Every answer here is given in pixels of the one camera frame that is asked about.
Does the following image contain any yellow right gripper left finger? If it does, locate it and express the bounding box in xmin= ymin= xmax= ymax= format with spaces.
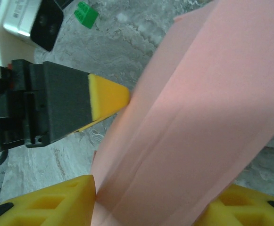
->
xmin=0 ymin=174 xmax=97 ymax=226

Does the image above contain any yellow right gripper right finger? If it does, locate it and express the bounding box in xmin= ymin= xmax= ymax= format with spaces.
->
xmin=194 ymin=183 xmax=274 ymax=226

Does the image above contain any pink paper box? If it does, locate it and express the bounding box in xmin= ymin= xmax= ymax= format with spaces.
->
xmin=89 ymin=0 xmax=274 ymax=226

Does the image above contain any green plastic block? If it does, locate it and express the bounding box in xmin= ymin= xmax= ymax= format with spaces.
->
xmin=74 ymin=1 xmax=99 ymax=29

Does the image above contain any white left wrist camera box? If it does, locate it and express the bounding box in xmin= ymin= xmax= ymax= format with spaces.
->
xmin=0 ymin=0 xmax=64 ymax=67

